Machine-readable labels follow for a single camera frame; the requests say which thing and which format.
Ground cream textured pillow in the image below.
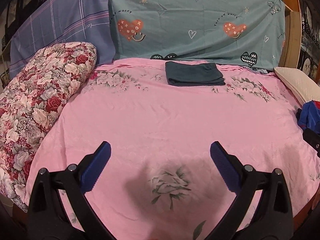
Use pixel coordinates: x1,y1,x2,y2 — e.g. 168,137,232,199
274,67,320,106

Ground wooden headboard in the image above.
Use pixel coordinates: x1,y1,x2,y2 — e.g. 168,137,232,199
279,0,302,68

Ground blue garment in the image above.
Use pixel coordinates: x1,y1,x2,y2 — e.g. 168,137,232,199
296,100,320,134

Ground purple plaid pillow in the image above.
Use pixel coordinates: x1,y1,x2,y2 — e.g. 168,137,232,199
9,0,116,79

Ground dark green pants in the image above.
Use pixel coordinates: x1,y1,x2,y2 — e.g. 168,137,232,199
165,61,225,87

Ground pink floral bed sheet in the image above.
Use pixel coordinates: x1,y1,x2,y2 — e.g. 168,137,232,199
26,59,319,239

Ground red floral rolled quilt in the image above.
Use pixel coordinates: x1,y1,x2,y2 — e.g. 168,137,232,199
1,42,97,211

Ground teal heart-print pillow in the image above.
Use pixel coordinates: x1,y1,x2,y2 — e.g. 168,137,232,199
111,0,285,70

